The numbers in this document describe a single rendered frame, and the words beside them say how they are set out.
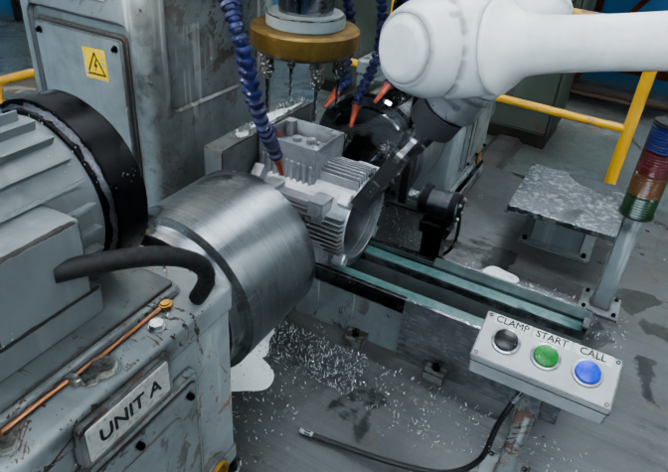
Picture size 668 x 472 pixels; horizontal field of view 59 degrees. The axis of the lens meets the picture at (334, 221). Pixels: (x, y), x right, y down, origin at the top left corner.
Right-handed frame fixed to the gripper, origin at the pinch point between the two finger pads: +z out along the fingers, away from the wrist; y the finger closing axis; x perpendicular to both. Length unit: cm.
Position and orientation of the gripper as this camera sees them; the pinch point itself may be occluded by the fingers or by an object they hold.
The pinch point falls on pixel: (369, 193)
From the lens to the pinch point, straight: 97.6
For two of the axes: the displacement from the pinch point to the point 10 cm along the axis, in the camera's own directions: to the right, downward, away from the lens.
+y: -4.8, 4.3, -7.6
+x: 7.2, 6.9, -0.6
